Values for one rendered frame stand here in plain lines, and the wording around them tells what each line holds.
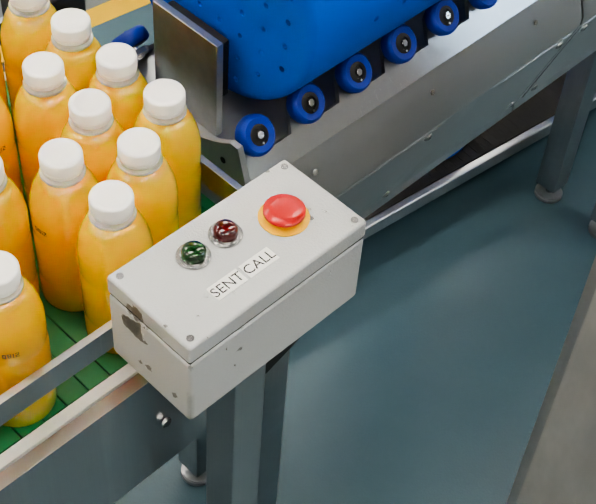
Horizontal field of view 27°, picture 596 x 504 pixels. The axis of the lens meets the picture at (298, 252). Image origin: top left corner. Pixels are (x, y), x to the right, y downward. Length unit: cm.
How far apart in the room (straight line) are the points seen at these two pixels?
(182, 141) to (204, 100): 16
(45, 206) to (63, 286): 10
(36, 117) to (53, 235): 13
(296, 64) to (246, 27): 7
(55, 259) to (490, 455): 123
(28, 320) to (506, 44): 79
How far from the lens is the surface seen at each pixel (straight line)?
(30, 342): 108
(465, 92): 157
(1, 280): 103
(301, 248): 103
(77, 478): 122
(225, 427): 120
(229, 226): 103
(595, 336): 162
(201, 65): 132
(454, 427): 227
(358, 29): 128
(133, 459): 128
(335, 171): 143
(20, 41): 131
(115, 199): 108
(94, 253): 110
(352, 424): 225
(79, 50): 126
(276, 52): 128
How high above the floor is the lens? 187
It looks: 49 degrees down
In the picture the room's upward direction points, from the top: 5 degrees clockwise
